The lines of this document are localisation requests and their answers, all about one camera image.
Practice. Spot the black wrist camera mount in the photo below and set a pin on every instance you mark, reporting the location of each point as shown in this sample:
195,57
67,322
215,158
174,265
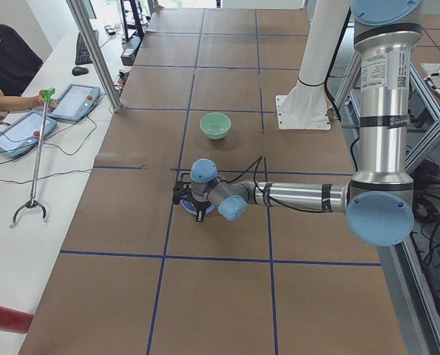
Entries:
182,190

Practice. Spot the brown paper table cover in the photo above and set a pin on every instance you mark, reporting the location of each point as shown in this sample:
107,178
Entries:
137,275

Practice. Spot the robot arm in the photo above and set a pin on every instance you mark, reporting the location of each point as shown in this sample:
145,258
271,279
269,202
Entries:
377,201

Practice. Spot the person in black shirt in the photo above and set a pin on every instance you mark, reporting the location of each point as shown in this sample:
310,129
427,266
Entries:
18,66

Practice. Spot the far teach pendant tablet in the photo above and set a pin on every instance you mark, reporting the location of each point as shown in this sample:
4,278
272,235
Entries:
75,102

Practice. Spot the red cylinder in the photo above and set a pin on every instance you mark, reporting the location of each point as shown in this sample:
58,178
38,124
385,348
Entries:
14,321

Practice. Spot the black computer mouse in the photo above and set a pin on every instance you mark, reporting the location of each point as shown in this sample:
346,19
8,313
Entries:
77,71

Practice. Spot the aluminium frame post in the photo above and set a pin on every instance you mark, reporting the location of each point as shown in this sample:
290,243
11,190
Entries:
81,17

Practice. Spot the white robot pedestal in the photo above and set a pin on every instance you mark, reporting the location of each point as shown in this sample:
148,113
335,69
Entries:
305,106

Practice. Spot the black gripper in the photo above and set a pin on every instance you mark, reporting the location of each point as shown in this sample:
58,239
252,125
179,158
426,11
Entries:
198,206

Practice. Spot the blue bowl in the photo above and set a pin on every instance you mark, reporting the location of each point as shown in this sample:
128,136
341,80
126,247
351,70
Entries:
189,206

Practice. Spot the teach pendant tablet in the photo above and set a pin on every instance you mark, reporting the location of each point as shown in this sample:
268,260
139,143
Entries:
75,102
20,137

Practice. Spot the person hand holding grabber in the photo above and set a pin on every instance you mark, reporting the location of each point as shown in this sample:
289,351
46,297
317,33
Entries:
41,100

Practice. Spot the green bowl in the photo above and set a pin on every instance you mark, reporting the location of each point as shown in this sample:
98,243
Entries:
215,125

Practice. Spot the near teach pendant tablet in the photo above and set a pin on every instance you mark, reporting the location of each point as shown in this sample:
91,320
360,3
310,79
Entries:
20,137

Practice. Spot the black keyboard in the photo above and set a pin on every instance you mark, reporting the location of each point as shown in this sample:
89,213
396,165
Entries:
82,55

